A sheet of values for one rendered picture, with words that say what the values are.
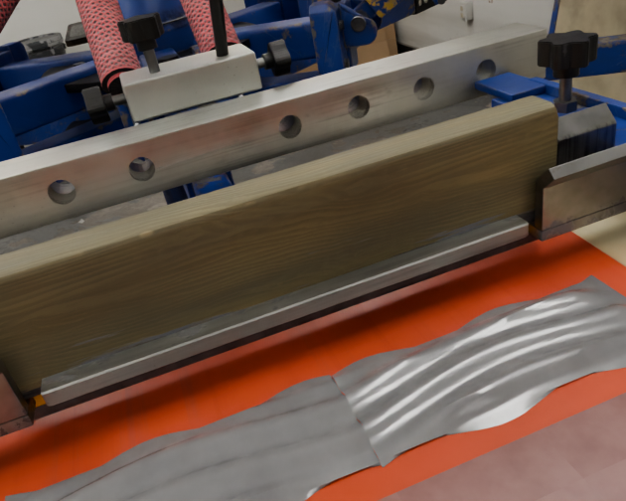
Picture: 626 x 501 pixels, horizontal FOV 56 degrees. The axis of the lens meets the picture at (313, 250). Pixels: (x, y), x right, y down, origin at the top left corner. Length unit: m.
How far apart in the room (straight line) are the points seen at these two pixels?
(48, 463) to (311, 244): 0.19
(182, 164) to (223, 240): 0.22
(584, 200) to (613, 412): 0.14
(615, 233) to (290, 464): 0.28
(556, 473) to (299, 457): 0.12
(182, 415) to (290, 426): 0.07
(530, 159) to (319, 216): 0.14
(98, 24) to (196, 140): 0.30
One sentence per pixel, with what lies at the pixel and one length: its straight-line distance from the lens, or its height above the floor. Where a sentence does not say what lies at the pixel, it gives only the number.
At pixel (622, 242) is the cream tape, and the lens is 0.45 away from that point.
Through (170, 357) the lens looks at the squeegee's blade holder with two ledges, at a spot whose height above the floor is 0.99.
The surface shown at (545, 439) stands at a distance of 0.31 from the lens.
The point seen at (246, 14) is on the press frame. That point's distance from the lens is 1.25.
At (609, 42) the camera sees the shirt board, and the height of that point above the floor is 0.92.
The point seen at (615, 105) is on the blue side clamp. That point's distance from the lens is 0.53.
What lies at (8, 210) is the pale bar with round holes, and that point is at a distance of 0.55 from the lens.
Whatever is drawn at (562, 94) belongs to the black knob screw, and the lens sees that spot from 0.54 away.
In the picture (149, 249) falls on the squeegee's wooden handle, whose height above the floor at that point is 1.05.
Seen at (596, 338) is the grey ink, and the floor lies 0.96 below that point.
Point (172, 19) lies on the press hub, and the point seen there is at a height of 1.06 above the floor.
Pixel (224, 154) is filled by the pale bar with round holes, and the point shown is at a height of 1.01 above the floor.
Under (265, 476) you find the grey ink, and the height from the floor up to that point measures 0.96.
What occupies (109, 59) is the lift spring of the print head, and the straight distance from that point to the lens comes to 0.75.
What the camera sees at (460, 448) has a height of 0.96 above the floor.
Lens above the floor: 1.19
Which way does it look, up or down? 30 degrees down
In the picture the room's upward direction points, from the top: 12 degrees counter-clockwise
